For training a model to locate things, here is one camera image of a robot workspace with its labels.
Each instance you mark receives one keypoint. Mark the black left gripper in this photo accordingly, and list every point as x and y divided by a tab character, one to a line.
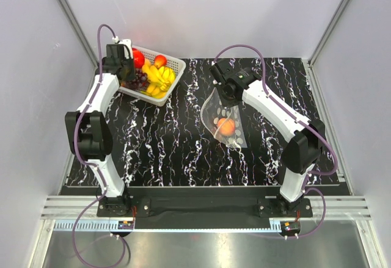
132	76

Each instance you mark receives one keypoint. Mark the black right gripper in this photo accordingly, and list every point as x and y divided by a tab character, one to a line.
235	101

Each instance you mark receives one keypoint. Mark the dark purple grape bunch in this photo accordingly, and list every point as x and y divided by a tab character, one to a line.
140	82

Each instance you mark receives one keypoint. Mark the clear dotted zip top bag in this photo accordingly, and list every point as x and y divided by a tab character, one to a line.
212	110

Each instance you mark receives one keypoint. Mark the peach fruit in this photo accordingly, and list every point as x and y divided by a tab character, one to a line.
226	126

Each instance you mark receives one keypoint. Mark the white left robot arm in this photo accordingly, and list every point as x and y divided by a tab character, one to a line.
89	136

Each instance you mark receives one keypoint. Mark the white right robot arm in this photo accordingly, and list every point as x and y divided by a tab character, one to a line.
304	137

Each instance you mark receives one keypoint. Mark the yellow banana bunch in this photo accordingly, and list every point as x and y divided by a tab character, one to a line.
160	80

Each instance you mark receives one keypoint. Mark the white plastic fruit basket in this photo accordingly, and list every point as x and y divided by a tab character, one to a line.
177	65

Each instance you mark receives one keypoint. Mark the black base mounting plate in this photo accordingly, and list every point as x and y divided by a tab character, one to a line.
207	208

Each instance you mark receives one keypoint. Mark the left connector board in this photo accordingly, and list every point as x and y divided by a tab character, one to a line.
126	225

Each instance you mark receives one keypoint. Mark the connector board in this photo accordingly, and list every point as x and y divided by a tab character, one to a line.
291	226
126	225

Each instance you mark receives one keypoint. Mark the right connector board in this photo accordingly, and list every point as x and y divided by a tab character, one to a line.
291	226

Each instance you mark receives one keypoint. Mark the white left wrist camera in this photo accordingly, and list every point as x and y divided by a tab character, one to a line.
127	46

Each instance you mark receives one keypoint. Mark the left aluminium frame post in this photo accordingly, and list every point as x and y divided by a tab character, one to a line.
80	35

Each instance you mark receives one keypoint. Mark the aluminium frame post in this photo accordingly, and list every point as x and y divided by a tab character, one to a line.
340	10
80	35

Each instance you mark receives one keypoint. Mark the aluminium front rail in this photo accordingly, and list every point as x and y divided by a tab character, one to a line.
80	214

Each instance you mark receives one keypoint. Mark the right aluminium frame post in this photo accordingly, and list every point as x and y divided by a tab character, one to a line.
340	10

